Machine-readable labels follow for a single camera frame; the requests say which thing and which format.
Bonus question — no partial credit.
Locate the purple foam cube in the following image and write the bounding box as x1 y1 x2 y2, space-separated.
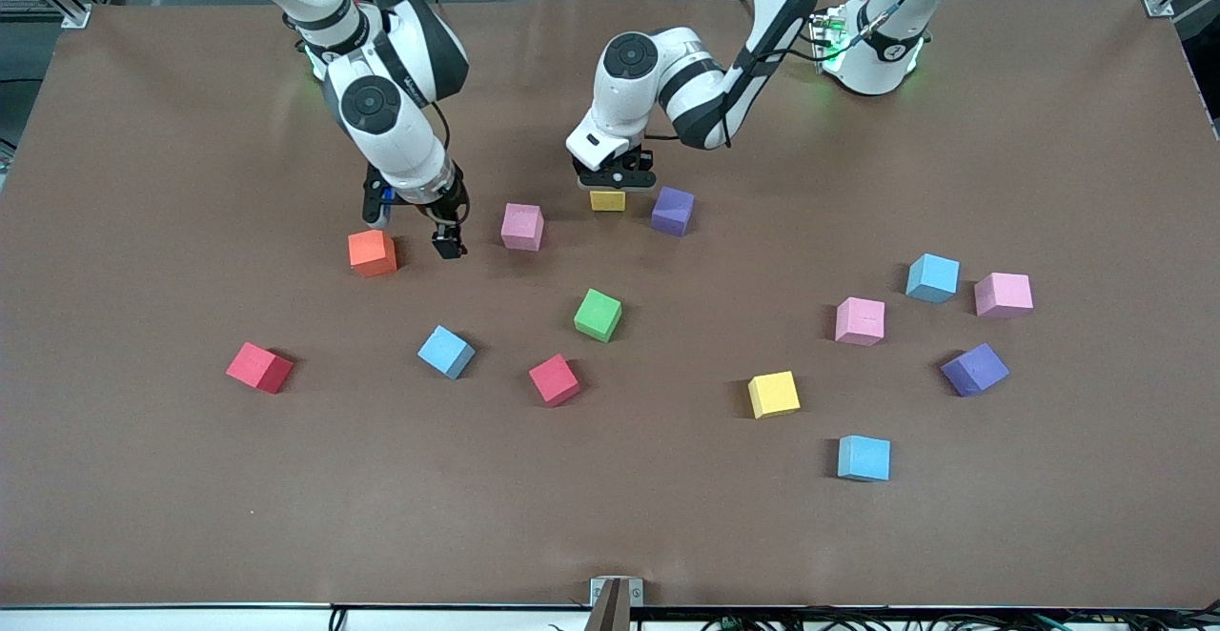
941 342 1010 397
652 185 696 237

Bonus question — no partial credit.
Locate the orange foam cube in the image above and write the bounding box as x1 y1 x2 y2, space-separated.
348 228 398 278

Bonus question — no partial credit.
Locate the blue foam cube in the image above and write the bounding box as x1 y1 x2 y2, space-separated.
417 325 476 380
905 254 961 304
838 436 891 482

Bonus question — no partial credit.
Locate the green foam cube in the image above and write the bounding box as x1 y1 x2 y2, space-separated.
574 289 623 343

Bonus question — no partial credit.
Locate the pink foam cube with slit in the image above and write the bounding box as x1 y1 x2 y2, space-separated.
835 297 886 347

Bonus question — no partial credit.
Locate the red foam cube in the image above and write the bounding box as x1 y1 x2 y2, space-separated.
529 354 581 408
226 342 295 395

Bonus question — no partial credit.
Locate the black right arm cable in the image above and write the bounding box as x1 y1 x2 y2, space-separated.
348 0 454 174

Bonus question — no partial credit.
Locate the metal table edge bracket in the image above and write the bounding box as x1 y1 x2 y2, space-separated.
584 576 644 631

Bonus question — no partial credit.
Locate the white table edge rail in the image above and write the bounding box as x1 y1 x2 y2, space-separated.
0 602 1220 631

